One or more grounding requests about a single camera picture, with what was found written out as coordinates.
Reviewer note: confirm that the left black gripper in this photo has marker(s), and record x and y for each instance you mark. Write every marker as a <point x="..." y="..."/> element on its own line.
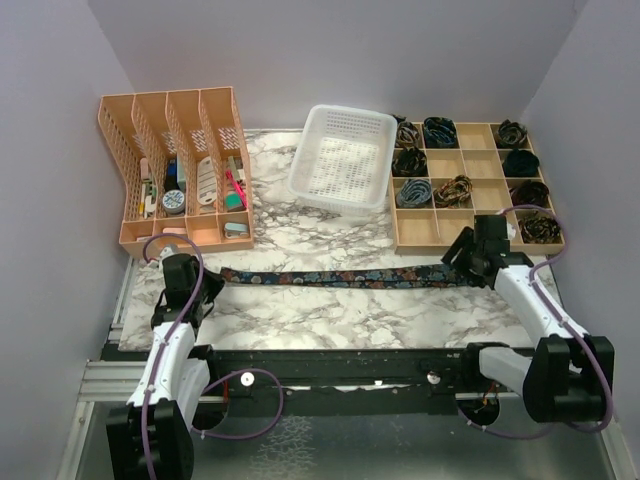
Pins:
<point x="216" y="282"/>

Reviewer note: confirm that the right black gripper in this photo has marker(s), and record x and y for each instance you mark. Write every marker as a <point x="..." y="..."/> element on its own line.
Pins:
<point x="466" y="241"/>

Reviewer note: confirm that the navy floral tie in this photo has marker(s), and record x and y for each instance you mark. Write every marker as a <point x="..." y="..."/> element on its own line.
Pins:
<point x="412" y="277"/>

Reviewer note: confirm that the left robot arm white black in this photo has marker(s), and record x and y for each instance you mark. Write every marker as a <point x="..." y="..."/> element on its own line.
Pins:
<point x="149" y="438"/>

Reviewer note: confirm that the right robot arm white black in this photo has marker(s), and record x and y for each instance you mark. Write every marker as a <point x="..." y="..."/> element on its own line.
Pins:
<point x="547" y="323"/>

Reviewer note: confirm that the rolled gold paisley tie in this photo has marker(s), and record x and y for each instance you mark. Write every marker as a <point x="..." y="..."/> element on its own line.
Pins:
<point x="454" y="193"/>

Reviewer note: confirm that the rolled blue grey tie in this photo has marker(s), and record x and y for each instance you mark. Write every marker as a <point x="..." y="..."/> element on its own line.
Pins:
<point x="415" y="193"/>

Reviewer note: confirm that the rolled black gold tie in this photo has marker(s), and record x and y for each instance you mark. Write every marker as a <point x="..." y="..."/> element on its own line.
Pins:
<point x="537" y="228"/>

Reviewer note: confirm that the wooden compartment tray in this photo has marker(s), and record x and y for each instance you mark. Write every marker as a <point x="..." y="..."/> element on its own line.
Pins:
<point x="431" y="230"/>

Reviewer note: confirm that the teal eraser block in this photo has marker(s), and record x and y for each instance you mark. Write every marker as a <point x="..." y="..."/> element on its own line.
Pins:
<point x="233" y="202"/>

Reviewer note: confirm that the round blue patterned tin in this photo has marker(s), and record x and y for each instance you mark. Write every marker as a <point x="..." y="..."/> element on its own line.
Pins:
<point x="174" y="202"/>

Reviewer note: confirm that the rolled dark red tie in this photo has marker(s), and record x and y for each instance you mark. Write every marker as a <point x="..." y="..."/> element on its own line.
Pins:
<point x="530" y="192"/>

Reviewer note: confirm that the white perforated card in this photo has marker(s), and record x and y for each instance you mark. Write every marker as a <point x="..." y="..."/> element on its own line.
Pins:
<point x="206" y="182"/>

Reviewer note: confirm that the rolled dark olive tie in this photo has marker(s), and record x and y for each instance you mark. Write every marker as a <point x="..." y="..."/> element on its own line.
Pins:
<point x="410" y="162"/>

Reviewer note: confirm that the rolled teal dark tie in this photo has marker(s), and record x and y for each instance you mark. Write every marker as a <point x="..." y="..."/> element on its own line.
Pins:
<point x="439" y="133"/>

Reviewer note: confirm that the rolled striped brown tie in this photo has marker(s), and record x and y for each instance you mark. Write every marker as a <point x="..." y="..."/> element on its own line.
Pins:
<point x="407" y="135"/>

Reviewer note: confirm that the peach file organizer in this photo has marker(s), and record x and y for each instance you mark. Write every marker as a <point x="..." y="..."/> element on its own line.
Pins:
<point x="157" y="140"/>

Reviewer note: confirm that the white plastic basket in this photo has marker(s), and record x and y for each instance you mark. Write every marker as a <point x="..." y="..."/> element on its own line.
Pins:
<point x="342" y="163"/>

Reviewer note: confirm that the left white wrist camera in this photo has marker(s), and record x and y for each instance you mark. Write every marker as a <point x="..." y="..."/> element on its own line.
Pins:
<point x="167" y="251"/>

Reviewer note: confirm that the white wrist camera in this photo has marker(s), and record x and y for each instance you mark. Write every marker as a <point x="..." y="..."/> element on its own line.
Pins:
<point x="167" y="251"/>
<point x="511" y="227"/>

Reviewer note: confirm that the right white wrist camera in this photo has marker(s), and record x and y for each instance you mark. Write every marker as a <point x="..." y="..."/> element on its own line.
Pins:
<point x="511" y="227"/>

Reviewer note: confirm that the black metal base rail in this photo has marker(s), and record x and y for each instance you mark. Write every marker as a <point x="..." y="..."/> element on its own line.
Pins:
<point x="258" y="392"/>

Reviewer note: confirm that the aluminium frame rail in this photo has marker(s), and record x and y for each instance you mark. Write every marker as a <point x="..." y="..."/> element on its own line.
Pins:
<point x="444" y="371"/>

